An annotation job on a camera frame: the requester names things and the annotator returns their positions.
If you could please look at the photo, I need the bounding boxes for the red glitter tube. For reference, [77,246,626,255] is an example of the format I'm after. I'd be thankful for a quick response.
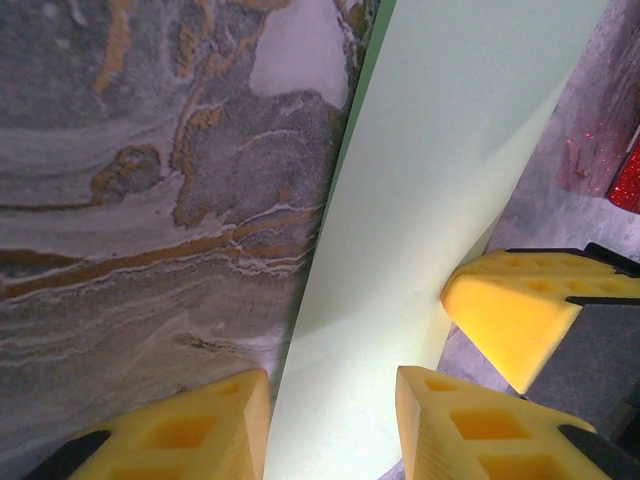
[603,127,640,216]

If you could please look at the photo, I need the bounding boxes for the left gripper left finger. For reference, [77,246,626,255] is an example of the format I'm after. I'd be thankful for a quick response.
[22,368,274,480]

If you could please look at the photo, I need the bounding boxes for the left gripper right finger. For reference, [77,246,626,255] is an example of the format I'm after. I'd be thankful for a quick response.
[394,364,624,480]

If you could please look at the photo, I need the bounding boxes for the light green paper sheet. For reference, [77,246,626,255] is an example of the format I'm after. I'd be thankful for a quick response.
[262,0,609,480]

